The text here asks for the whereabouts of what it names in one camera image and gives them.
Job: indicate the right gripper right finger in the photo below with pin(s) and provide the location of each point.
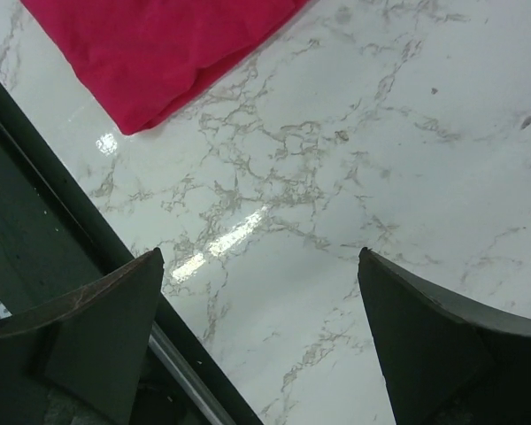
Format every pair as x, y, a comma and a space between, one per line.
445, 358

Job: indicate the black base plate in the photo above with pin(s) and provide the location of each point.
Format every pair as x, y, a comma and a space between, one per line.
53, 241

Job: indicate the pink red t shirt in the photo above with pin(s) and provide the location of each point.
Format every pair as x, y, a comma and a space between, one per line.
144, 60

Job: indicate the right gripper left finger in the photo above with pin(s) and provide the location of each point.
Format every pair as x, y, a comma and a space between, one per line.
88, 344

